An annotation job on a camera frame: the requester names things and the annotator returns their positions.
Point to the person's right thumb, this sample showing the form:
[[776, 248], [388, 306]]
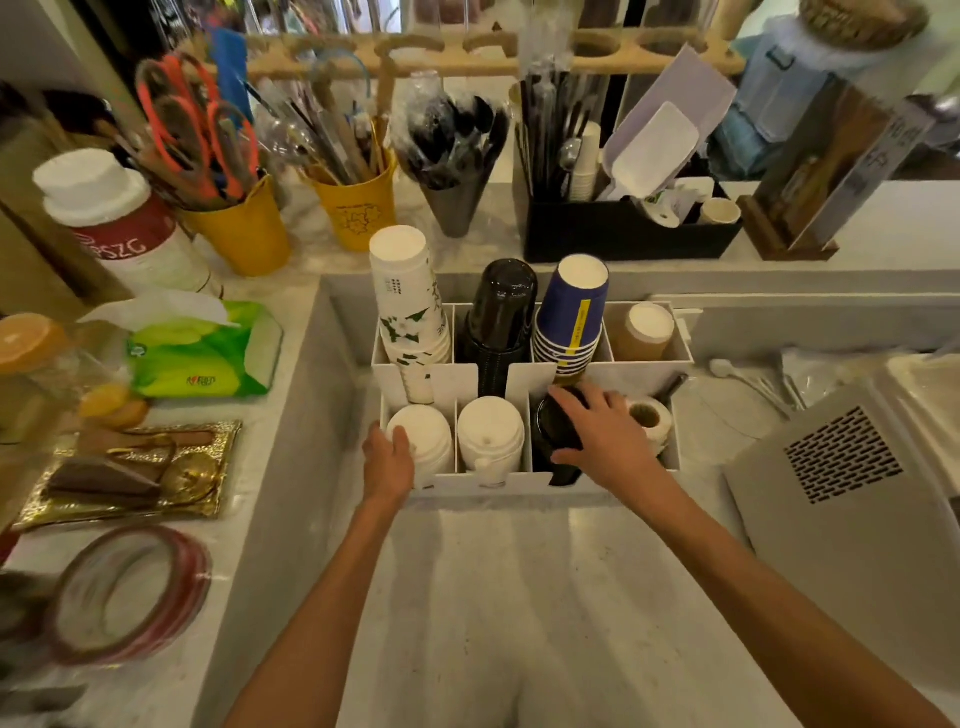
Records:
[[571, 455]]

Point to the stack of brown paper cups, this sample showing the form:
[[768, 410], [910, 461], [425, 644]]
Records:
[[646, 330]]

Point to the wooden sign holder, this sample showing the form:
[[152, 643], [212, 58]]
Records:
[[825, 172]]

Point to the yellow printed bucket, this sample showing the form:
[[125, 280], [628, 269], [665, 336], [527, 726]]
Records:
[[358, 214]]

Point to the bunch of orange scissors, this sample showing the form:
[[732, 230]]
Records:
[[187, 124]]

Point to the white plastic scoop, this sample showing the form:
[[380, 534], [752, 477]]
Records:
[[656, 150]]

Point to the bundle of black straws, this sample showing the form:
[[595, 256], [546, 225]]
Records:
[[541, 127]]

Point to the small beige paper cup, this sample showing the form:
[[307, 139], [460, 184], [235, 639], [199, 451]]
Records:
[[720, 211]]

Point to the bunch of metal utensils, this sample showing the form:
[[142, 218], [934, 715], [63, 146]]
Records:
[[330, 131]]

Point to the white vented appliance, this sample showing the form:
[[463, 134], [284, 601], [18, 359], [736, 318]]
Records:
[[847, 517]]

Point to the metal cone cup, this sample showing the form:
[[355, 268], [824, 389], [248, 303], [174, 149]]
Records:
[[454, 210]]

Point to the woven basket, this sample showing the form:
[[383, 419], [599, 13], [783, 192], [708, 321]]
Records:
[[862, 19]]

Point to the black desk organizer box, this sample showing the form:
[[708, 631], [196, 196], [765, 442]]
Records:
[[622, 229]]

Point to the brown wedge on tray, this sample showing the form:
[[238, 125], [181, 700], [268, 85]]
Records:
[[97, 476]]

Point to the green tissue packet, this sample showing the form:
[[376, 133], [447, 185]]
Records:
[[199, 352]]

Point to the glass jar with orange slice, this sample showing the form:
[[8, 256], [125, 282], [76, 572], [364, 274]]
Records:
[[30, 360]]

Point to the stack of white lids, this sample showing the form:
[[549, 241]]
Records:
[[424, 442], [491, 439]]

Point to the blue plastic tool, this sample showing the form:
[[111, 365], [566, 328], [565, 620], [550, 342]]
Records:
[[230, 71]]

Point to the white bottle with red label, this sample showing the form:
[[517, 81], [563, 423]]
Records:
[[120, 221]]

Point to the stack of black lids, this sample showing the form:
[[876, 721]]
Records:
[[551, 427]]

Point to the white divided cup organizer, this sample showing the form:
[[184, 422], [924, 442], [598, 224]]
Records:
[[491, 382]]

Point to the stack of blue paper cups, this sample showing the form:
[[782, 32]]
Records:
[[574, 307]]

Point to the white paper roll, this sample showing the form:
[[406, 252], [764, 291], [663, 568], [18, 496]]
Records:
[[652, 420]]

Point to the person's right forearm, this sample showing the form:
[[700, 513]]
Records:
[[750, 600]]

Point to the blue translucent container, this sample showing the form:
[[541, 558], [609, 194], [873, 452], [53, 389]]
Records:
[[772, 97]]

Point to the white plastic tub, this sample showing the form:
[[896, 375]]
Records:
[[926, 405]]

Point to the red-edged clear tape roll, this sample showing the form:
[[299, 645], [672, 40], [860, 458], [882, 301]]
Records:
[[127, 596]]

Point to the person's left thumb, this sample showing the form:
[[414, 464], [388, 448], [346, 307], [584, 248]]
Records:
[[401, 442]]

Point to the bundle of black plastic spoons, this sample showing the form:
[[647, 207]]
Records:
[[450, 139]]

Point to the person's left forearm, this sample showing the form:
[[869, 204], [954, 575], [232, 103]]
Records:
[[330, 622]]

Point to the person's left hand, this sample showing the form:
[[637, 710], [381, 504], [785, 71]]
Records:
[[386, 469]]

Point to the clear plastic bag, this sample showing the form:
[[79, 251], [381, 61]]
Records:
[[825, 375]]

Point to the white plastic spoon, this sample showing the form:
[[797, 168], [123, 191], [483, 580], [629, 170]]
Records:
[[750, 382]]

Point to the stack of black cups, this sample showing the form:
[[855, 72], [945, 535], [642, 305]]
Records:
[[499, 307]]

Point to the gold patterned tray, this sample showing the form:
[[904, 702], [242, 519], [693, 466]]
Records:
[[127, 480]]

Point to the person's right hand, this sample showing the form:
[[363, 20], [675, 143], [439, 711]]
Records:
[[611, 442]]

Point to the wooden cup rack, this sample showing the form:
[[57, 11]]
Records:
[[465, 52]]

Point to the yellow bucket with scissors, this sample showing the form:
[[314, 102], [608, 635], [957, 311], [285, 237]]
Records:
[[240, 229]]

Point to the stack of small white cups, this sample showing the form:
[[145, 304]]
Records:
[[586, 165]]

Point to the stack of white floral cups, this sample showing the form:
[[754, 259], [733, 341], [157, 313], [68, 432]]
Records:
[[409, 300]]

